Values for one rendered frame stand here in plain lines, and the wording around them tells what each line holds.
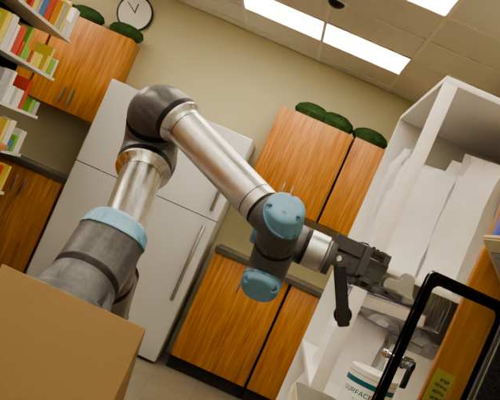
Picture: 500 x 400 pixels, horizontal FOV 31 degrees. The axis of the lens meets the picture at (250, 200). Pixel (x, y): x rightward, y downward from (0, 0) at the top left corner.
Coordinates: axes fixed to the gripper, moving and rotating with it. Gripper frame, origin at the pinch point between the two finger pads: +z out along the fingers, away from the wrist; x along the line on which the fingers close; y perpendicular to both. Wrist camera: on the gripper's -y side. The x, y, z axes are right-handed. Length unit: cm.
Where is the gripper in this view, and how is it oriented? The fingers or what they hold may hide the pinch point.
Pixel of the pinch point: (415, 306)
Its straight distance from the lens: 180.4
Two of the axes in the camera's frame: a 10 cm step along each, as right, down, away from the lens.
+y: 4.0, -9.1, 0.0
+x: 0.4, 0.2, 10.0
